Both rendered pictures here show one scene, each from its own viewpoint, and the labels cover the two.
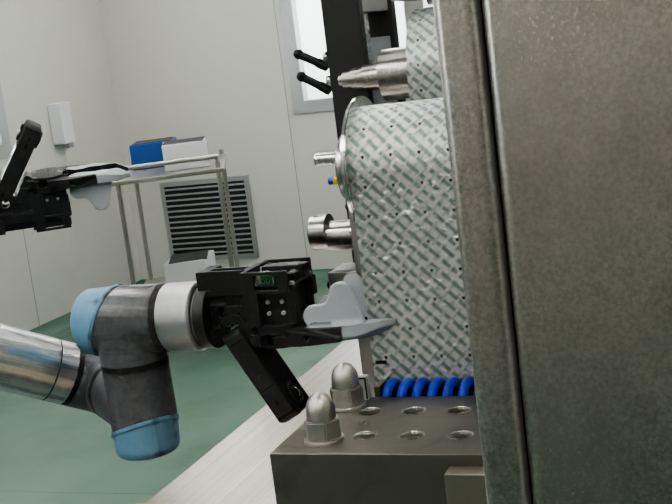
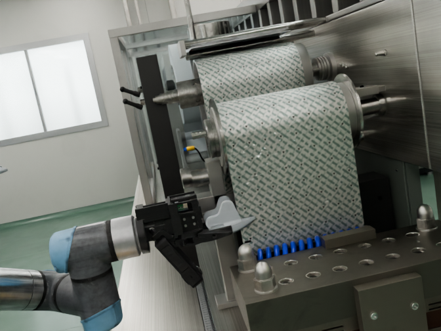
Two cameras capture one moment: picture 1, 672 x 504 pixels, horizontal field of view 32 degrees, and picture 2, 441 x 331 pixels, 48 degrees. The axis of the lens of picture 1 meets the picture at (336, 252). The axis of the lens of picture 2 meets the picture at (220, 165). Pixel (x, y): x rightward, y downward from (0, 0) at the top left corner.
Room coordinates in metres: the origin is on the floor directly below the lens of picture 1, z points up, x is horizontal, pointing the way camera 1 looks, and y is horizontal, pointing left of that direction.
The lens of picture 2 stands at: (0.40, 0.39, 1.36)
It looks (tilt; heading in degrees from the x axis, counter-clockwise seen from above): 10 degrees down; 333
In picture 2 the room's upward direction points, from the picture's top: 11 degrees counter-clockwise
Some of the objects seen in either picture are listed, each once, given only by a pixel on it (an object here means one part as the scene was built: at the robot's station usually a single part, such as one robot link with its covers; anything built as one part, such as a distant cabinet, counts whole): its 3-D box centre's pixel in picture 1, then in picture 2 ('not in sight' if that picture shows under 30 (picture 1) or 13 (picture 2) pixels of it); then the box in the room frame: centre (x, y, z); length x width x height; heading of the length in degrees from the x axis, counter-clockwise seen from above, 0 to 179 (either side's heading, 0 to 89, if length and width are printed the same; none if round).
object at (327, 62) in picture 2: not in sight; (317, 69); (1.37, -0.41, 1.34); 0.07 x 0.07 x 0.07; 69
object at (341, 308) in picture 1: (346, 309); (230, 215); (1.17, 0.00, 1.12); 0.09 x 0.03 x 0.06; 68
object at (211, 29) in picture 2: not in sight; (209, 34); (1.87, -0.41, 1.50); 0.14 x 0.14 x 0.06
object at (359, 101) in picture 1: (367, 166); (218, 136); (1.24, -0.04, 1.25); 0.15 x 0.01 x 0.15; 159
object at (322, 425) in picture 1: (321, 416); (264, 275); (1.03, 0.03, 1.05); 0.04 x 0.04 x 0.04
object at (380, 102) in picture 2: not in sight; (364, 107); (1.14, -0.32, 1.25); 0.07 x 0.04 x 0.04; 69
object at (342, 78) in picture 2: not in sight; (346, 111); (1.15, -0.28, 1.25); 0.15 x 0.01 x 0.15; 159
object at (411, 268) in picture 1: (479, 301); (298, 199); (1.14, -0.13, 1.11); 0.23 x 0.01 x 0.18; 69
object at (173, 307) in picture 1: (191, 315); (128, 236); (1.26, 0.16, 1.11); 0.08 x 0.05 x 0.08; 159
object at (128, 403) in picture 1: (137, 403); (92, 297); (1.30, 0.24, 1.01); 0.11 x 0.08 x 0.11; 27
